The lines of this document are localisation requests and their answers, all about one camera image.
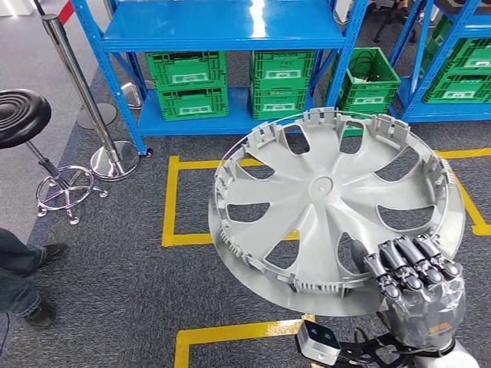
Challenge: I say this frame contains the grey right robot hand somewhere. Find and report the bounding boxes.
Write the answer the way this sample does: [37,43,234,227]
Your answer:
[351,233,467,351]

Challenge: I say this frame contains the grey plastic wheel cover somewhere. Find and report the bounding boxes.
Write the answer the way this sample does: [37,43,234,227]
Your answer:
[208,107,466,318]

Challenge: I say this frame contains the blue metal shelf rack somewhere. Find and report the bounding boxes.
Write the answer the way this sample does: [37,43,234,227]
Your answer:
[71,0,369,156]
[388,0,491,124]

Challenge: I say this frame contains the yellow floor tape square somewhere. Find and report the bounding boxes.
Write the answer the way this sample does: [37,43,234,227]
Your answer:
[435,147,491,237]
[174,314,317,368]

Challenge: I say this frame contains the black office chair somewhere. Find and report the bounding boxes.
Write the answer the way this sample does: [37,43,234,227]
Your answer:
[373,0,418,44]

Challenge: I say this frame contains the chrome stanchion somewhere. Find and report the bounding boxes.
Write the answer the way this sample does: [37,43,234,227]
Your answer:
[41,14,141,182]
[120,80,154,110]

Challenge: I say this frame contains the person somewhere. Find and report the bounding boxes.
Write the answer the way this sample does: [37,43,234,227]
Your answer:
[0,227,70,330]

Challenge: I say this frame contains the red barrier belt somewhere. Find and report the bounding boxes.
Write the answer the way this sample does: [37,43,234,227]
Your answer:
[57,0,76,26]

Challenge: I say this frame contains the black seat chrome stool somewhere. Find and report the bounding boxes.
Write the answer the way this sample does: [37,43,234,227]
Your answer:
[0,88,109,226]

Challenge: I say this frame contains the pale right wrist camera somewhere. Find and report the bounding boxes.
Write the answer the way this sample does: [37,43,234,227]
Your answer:
[296,320,342,366]

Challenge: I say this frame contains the black cable bundle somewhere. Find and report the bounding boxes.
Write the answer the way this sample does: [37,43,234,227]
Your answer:
[351,51,379,84]

